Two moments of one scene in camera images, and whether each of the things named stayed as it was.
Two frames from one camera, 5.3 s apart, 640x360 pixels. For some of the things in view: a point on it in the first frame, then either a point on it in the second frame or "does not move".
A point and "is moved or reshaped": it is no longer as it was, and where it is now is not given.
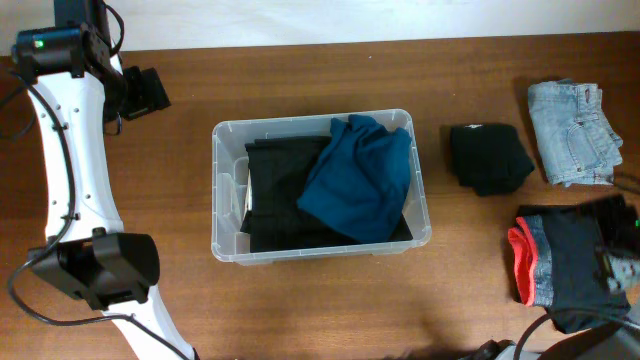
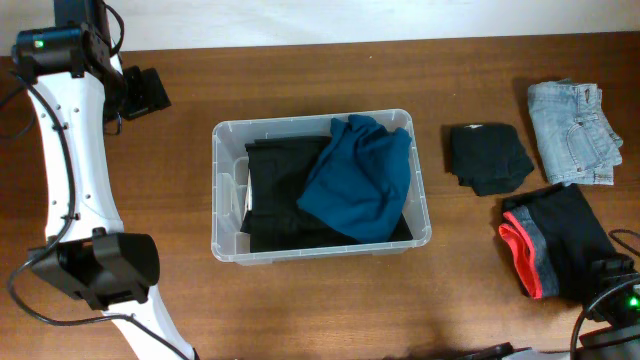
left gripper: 145,93 does not move
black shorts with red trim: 560,263 is moved or reshaped
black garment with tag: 278,170 does not move
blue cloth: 360,183 does not move
